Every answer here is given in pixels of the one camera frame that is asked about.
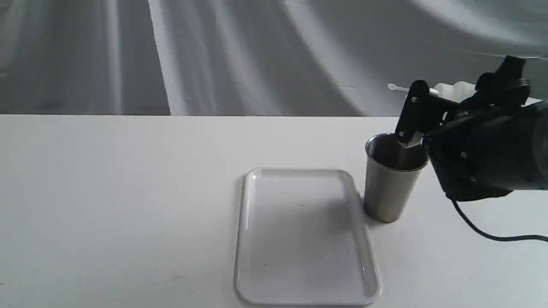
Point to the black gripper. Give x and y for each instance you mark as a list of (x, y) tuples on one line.
[(486, 155)]

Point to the translucent plastic squeeze bottle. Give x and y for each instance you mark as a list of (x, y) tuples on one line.
[(456, 92)]

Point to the stainless steel cup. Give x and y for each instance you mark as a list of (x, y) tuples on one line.
[(391, 174)]

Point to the white rectangular plastic tray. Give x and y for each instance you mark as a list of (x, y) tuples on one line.
[(303, 241)]

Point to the grey draped backdrop cloth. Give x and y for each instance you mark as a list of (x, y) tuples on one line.
[(254, 57)]

